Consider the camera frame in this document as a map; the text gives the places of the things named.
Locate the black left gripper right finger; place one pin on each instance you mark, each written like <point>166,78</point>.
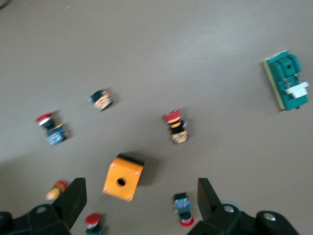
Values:
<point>205,198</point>

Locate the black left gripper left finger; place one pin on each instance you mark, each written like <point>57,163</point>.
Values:
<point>73,200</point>

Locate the green load switch white lever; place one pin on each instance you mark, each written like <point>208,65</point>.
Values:
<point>278,73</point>

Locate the red yellow button head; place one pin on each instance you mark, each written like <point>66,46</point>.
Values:
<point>56,189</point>

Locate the red pushbutton blue contact block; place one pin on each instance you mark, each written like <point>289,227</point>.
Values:
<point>52,129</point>
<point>183,208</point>

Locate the red mushroom button blue block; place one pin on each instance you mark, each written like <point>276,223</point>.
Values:
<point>94,222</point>

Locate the red emergency button orange block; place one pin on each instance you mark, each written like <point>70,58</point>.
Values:
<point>176,129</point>

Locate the orange contact block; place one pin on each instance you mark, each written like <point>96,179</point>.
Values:
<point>101,100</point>

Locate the brown table cover sheet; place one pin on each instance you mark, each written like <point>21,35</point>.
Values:
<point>156,49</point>

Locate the orange button enclosure box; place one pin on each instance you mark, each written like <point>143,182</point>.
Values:
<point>127,171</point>

